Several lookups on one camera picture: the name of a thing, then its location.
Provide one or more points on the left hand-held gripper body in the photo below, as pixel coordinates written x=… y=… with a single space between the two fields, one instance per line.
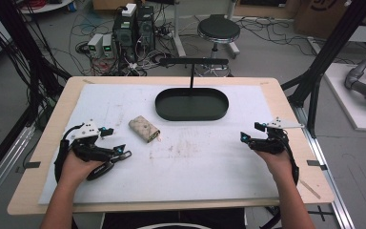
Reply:
x=87 y=149

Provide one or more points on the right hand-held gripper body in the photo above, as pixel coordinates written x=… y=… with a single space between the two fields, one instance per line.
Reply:
x=271 y=143

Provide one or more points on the person's right hand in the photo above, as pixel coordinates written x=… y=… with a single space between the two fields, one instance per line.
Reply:
x=277 y=162

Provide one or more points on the person's left hand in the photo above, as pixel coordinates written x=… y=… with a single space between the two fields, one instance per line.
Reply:
x=76 y=167

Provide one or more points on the beige key pouch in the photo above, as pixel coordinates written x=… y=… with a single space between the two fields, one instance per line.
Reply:
x=144 y=129

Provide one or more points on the black tape piece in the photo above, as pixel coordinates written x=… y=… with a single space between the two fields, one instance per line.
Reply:
x=316 y=163
x=31 y=164

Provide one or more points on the black oval tray with stand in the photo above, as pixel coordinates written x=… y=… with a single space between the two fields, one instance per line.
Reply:
x=190 y=106

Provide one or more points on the white table mat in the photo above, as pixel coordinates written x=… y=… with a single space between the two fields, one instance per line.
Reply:
x=187 y=171

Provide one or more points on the white platform board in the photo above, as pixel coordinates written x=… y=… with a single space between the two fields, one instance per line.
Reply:
x=346 y=101

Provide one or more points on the grey power supply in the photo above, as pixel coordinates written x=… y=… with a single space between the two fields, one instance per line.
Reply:
x=95 y=44
x=108 y=45

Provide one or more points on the person's dark clothing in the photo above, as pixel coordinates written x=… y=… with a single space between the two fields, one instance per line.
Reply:
x=171 y=218

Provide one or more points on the black computer tower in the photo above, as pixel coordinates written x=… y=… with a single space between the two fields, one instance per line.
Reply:
x=124 y=36
x=145 y=27

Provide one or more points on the black round stool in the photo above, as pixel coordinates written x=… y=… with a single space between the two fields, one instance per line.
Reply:
x=218 y=29

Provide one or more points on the white desk leg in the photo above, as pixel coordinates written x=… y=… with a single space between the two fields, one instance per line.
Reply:
x=178 y=31

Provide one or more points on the white box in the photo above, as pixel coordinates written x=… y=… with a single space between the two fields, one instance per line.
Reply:
x=129 y=9

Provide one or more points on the cardboard box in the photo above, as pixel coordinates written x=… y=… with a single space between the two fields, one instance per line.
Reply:
x=319 y=16

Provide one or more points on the aluminium rail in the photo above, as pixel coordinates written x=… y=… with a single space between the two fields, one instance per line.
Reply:
x=3 y=165
x=330 y=178

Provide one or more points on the black metal frame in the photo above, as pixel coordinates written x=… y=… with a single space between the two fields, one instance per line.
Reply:
x=317 y=63

